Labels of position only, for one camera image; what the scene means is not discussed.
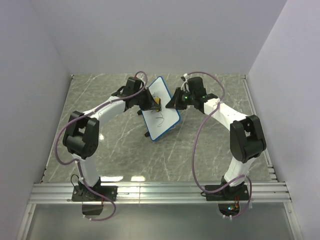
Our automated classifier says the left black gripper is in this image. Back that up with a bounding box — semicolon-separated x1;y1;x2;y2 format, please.
134;87;160;112

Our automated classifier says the aluminium mounting rail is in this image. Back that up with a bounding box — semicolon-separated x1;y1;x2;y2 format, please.
28;182;292;204

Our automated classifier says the blue framed whiteboard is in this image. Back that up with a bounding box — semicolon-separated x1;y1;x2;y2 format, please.
141;76;181;142

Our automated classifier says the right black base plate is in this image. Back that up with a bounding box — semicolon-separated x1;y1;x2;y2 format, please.
200;183;250;201

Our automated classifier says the yellow eraser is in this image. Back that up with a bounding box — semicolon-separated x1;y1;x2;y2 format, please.
154;97;162;112

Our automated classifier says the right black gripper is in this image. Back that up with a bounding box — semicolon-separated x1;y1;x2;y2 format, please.
164;88;195;112

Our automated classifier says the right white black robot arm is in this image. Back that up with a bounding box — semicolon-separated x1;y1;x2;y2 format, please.
165;73;267;200

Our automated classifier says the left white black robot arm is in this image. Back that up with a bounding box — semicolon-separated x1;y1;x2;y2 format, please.
62;76;162;201

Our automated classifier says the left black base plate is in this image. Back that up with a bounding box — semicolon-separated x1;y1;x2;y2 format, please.
71;185;118;202

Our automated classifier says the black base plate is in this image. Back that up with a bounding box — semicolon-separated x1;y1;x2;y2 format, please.
71;185;118;202
200;183;250;201

